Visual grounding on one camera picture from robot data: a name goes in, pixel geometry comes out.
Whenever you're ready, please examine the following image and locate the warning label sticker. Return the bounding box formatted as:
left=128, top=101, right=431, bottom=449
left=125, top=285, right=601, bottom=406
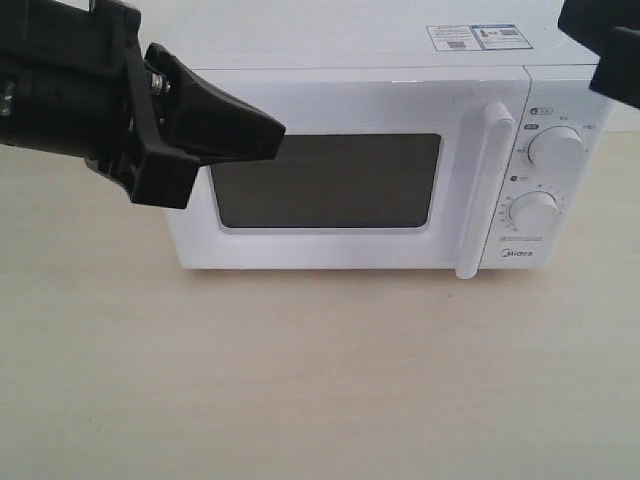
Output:
left=426, top=24, right=533, bottom=52

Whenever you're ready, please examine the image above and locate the white Midea microwave oven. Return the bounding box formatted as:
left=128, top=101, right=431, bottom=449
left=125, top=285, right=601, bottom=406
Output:
left=164, top=1, right=611, bottom=279

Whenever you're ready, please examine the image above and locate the lower white timer knob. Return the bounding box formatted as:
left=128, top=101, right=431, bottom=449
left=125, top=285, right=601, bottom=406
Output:
left=509, top=191, right=559, bottom=233

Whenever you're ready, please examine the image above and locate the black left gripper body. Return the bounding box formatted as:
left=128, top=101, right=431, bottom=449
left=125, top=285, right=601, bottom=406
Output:
left=1, top=1, right=200, bottom=209

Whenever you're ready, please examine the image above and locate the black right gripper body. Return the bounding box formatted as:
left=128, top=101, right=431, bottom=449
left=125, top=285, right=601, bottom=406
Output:
left=557, top=0, right=639, bottom=110

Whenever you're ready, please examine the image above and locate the upper white control knob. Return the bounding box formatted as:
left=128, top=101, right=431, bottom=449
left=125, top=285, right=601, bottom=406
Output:
left=527, top=126, right=586, bottom=172

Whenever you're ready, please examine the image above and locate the white microwave door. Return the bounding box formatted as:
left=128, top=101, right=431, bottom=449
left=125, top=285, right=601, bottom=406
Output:
left=167, top=67, right=531, bottom=279

